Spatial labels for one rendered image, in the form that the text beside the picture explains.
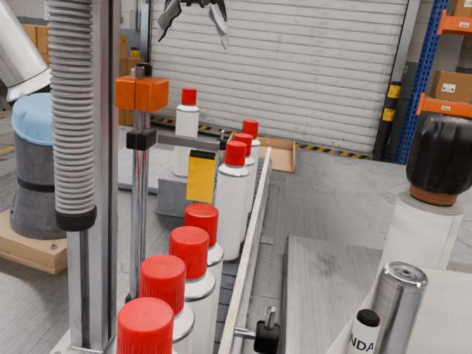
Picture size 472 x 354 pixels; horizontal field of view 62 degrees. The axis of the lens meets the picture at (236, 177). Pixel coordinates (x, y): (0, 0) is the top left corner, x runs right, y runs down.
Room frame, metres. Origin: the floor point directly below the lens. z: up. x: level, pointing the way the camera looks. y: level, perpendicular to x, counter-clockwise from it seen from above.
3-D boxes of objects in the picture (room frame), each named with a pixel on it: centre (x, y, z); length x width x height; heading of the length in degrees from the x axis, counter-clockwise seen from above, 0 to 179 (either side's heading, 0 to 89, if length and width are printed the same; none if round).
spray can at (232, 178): (0.62, 0.00, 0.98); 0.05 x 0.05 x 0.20
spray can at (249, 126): (0.82, -0.02, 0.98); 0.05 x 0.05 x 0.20
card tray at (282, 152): (1.45, -0.08, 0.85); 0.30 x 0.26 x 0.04; 174
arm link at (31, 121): (0.68, 0.34, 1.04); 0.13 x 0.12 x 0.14; 22
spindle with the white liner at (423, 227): (0.51, -0.27, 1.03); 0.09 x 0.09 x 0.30
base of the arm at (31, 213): (0.68, 0.34, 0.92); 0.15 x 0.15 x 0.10
